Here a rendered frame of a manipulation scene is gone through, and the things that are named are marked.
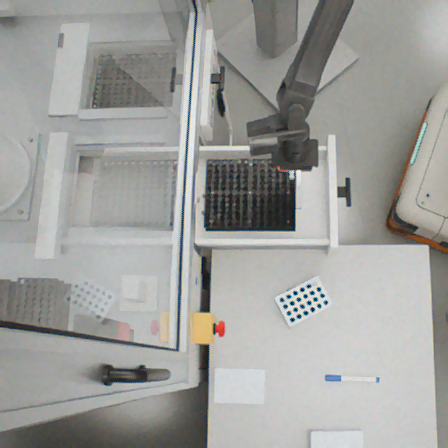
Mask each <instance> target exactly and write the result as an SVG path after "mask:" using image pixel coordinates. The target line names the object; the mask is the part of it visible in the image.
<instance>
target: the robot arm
mask: <svg viewBox="0 0 448 448"><path fill-rule="evenodd" d="M354 1H355V0H319V2H318V4H317V7H316V8H315V11H314V13H313V15H312V17H311V20H310V22H309V26H308V29H307V31H306V33H305V35H304V38H303V39H302V42H301V44H300V47H299V49H298V50H297V53H296V55H295V59H294V61H293V62H292V64H291V65H290V67H289V69H288V70H287V73H286V75H285V78H283V79H282V81H281V83H280V85H279V88H278V90H277V93H276V95H275V98H276V102H277V106H278V109H279V111H280V113H276V114H271V115H269V117H265V118H261V119H257V120H253V121H249V122H247V123H246V133H247V137H248V143H249V144H248V145H249V149H250V154H251V157H255V156H261V155H267V154H271V166H272V167H274V166H277V171H280V172H288V170H297V171H301V172H312V171H313V166H315V167H318V139H311V138H309V133H310V129H309V126H308V124H307V122H306V121H305V119H306V118H307V116H308V114H309V113H310V110H311V108H312V106H313V104H314V102H315V98H314V97H315V94H316V92H317V90H318V88H319V85H320V83H321V75H322V73H323V71H324V68H325V66H326V64H327V62H328V60H329V58H330V55H331V53H332V52H333V47H334V45H335V43H336V41H337V39H338V37H339V35H340V33H341V31H342V29H343V27H342V26H343V25H344V23H345V21H346V19H347V17H348V15H349V13H350V11H351V7H352V4H353V3H354Z"/></svg>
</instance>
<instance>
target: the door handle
mask: <svg viewBox="0 0 448 448"><path fill-rule="evenodd" d="M170 376H171V372H170V371H169V370H168V369H152V368H146V366H145V365H140V366H139V369H120V368H114V366H113V365H108V364H106V365H105V367H104V371H103V377H102V380H103V384H104V386H112V385H113V384H112V383H134V384H139V383H147V382H154V381H166V380H168V379H169V378H170Z"/></svg>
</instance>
